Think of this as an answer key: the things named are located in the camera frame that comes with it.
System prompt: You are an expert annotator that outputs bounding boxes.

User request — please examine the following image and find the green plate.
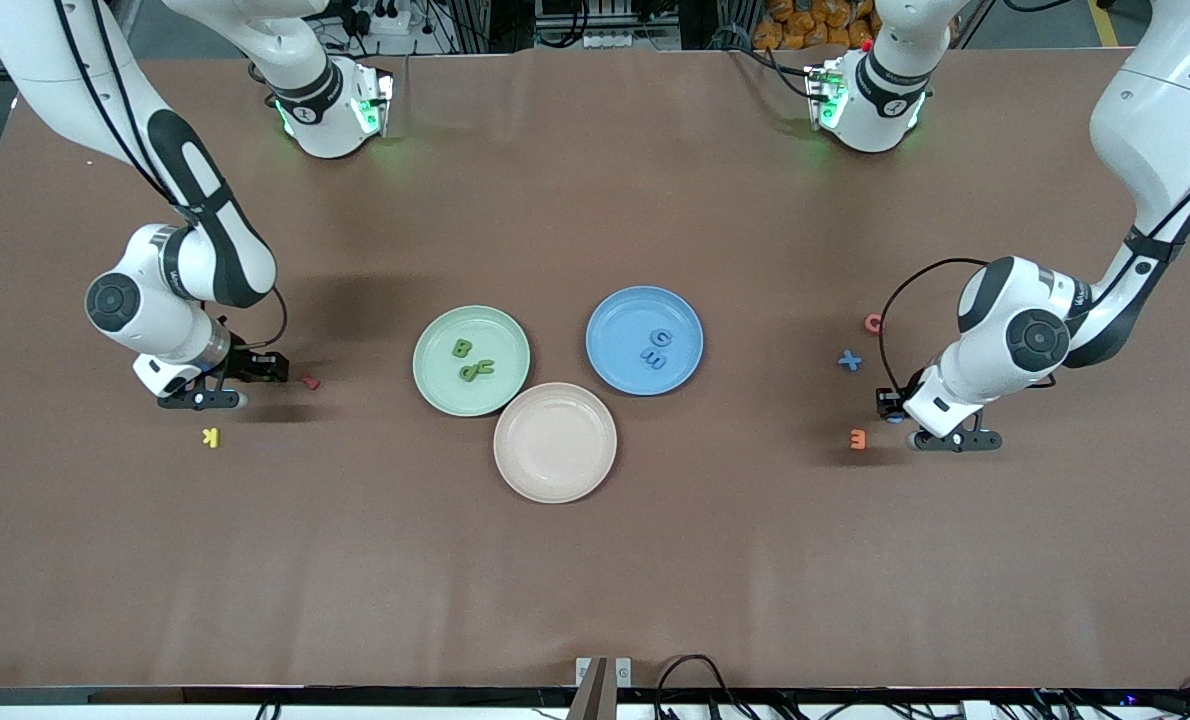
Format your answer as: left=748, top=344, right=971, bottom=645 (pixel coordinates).
left=413, top=305, right=532, bottom=418

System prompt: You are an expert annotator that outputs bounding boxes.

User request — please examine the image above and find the blue plate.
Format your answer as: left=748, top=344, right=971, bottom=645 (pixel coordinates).
left=585, top=286, right=705, bottom=397

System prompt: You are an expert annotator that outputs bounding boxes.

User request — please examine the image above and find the beige plate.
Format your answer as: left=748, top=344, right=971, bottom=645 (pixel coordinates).
left=493, top=382, right=619, bottom=505

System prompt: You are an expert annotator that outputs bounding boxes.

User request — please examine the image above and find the white power strip with plugs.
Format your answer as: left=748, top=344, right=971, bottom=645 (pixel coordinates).
left=350, top=0, right=411, bottom=36

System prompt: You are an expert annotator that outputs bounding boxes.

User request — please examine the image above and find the pile of orange objects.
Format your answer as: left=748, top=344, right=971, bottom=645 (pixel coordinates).
left=753, top=0, right=881, bottom=51

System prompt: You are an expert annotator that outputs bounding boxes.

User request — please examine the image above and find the black cable loop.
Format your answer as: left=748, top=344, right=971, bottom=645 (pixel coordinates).
left=655, top=655, right=756, bottom=720

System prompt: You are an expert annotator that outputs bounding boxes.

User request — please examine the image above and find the grey metal table bracket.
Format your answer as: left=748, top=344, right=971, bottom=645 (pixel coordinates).
left=575, top=656, right=633, bottom=691

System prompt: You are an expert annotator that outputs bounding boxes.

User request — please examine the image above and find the grey camera post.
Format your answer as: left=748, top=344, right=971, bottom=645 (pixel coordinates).
left=567, top=657, right=611, bottom=720

